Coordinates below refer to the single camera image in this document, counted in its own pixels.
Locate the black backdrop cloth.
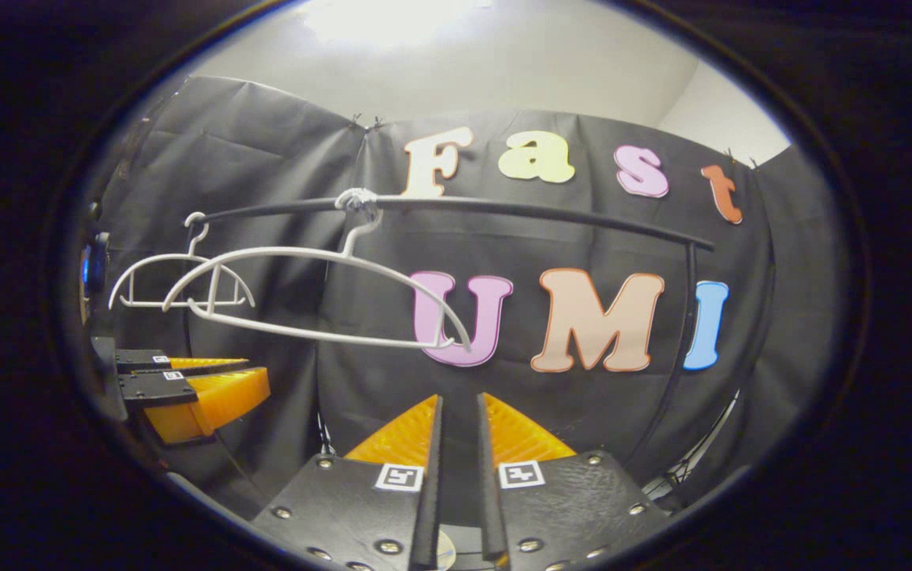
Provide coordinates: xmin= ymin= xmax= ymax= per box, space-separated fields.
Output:
xmin=79 ymin=75 xmax=853 ymax=524

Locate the black clothes rack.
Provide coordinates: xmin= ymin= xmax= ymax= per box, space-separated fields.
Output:
xmin=185 ymin=194 xmax=717 ymax=469

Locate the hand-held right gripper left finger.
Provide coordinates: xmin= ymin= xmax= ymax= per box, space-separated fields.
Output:
xmin=251 ymin=393 xmax=446 ymax=571

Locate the white plastic hanger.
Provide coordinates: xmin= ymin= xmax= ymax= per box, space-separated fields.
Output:
xmin=109 ymin=212 xmax=257 ymax=312

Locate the ceiling light panel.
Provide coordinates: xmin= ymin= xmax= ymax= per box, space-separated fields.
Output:
xmin=297 ymin=0 xmax=496 ymax=48

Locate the white hanger with wrapped hook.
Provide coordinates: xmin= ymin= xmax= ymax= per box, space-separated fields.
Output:
xmin=163 ymin=188 xmax=473 ymax=354

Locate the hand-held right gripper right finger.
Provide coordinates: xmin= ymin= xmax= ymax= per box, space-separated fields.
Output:
xmin=475 ymin=391 xmax=673 ymax=571

